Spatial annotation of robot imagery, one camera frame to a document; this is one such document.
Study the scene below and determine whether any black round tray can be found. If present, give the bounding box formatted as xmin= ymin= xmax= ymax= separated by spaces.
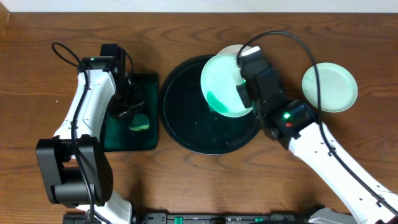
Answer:
xmin=159 ymin=55 xmax=259 ymax=155

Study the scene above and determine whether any black rectangular water tray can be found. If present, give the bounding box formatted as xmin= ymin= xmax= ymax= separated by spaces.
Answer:
xmin=100 ymin=73 xmax=159 ymax=152

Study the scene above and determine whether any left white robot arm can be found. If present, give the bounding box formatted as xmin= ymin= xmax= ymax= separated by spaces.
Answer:
xmin=35 ymin=44 xmax=145 ymax=223

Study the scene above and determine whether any mint green plate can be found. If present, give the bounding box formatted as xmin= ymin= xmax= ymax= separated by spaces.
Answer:
xmin=200 ymin=54 xmax=252 ymax=118
xmin=302 ymin=62 xmax=358 ymax=113

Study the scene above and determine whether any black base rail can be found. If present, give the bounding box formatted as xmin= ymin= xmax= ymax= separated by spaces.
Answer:
xmin=62 ymin=212 xmax=312 ymax=224

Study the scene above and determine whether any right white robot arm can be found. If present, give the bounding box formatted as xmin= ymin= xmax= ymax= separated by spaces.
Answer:
xmin=237 ymin=46 xmax=397 ymax=223

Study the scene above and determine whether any green sponge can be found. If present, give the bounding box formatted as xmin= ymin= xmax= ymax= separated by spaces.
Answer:
xmin=129 ymin=114 xmax=150 ymax=132

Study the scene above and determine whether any pink white plate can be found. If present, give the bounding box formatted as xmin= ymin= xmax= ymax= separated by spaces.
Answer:
xmin=216 ymin=44 xmax=243 ymax=58

